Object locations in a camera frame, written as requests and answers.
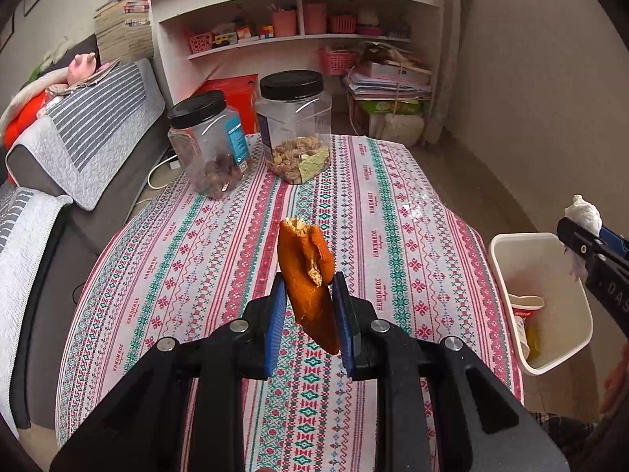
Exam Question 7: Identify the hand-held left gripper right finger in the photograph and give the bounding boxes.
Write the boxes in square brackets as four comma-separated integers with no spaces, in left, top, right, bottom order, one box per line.
[333,271,571,472]

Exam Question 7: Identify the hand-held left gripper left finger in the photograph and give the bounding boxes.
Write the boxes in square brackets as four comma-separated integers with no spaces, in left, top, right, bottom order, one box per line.
[49,275,288,472]

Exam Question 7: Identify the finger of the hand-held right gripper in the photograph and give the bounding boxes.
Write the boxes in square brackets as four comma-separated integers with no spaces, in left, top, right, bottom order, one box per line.
[557,216,612,259]
[600,225,629,259]

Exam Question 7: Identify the white tissue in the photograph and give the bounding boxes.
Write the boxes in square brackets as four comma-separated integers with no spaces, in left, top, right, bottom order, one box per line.
[563,194,603,278]

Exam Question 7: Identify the white plastic trash bin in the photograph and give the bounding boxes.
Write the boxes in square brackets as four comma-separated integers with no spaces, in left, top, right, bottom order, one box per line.
[489,232,594,377]

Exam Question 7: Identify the orange peel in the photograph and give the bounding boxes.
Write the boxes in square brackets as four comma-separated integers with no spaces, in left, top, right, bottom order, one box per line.
[278,216,341,355]

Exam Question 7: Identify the person's right forearm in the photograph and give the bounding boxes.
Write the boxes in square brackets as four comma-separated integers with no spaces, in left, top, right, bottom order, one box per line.
[600,361,629,416]

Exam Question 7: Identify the white paper cup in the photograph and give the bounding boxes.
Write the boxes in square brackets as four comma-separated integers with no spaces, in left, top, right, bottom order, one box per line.
[508,292,545,320]

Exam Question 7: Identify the patterned striped tablecloth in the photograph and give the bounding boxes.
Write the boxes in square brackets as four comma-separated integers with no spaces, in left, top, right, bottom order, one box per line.
[55,133,524,472]

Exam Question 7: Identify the clear plastic wrap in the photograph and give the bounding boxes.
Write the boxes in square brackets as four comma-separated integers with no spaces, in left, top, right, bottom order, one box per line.
[400,192,440,222]

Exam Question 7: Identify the person's plaid trousers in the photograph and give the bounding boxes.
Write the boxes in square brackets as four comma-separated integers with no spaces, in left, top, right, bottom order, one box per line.
[528,410,605,458]

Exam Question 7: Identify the clear jar with blue label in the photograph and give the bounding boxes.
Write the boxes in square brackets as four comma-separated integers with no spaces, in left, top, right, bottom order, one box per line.
[167,90,252,201]

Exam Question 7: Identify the white woven sack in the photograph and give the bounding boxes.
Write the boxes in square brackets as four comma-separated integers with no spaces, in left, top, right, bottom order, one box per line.
[368,113,426,147]

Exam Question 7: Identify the clear jar with mixed nuts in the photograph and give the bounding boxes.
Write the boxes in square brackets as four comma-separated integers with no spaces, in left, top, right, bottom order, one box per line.
[254,70,334,186]

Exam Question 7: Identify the green tissue pack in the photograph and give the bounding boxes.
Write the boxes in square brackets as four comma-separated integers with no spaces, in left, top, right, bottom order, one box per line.
[358,98,424,116]

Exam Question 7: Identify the grey sofa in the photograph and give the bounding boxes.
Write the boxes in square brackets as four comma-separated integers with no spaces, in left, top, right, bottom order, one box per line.
[0,34,188,433]

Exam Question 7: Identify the red gift box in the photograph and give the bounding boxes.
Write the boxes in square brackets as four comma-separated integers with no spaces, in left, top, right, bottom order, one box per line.
[189,74,260,135]

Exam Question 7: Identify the tied stack of papers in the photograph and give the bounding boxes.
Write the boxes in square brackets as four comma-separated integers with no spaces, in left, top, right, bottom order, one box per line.
[346,42,433,104]

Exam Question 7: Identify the grey patterned sofa cover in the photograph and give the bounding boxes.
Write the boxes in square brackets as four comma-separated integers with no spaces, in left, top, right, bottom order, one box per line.
[0,187,74,438]

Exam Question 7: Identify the striped grey sofa cover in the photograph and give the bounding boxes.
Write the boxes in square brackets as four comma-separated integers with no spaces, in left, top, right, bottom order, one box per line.
[6,58,167,212]

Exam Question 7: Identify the pink lattice basket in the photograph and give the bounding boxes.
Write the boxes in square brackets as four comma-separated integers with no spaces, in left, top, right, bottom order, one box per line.
[318,48,355,76]

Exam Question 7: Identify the pink pen pot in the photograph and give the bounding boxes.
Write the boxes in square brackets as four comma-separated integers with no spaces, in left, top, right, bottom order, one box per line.
[302,2,327,35]
[272,9,298,37]

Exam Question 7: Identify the red orange cloth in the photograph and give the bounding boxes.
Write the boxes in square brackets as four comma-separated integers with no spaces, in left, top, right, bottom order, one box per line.
[2,91,55,151]

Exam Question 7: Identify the pink pig plush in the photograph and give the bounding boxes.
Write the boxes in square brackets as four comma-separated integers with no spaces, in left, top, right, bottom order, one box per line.
[66,52,101,87]

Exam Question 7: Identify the stack of old books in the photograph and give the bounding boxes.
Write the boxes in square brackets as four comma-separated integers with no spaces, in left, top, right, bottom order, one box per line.
[94,0,153,62]

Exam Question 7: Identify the white charger with cable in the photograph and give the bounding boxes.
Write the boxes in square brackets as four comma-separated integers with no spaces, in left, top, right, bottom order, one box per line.
[129,150,182,207]

